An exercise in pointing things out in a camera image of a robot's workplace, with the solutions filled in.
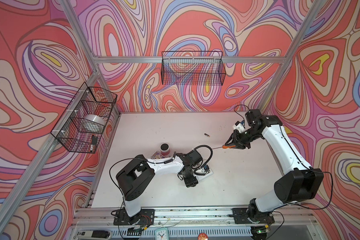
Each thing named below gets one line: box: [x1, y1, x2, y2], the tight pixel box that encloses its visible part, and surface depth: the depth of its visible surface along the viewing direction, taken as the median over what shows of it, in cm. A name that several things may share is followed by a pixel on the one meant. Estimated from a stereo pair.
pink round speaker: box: [160, 143, 170, 156], surface depth 95 cm
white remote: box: [193, 164, 214, 182], surface depth 80 cm
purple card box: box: [151, 151, 166, 160], surface depth 96 cm
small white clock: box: [155, 227, 169, 240], surface depth 69 cm
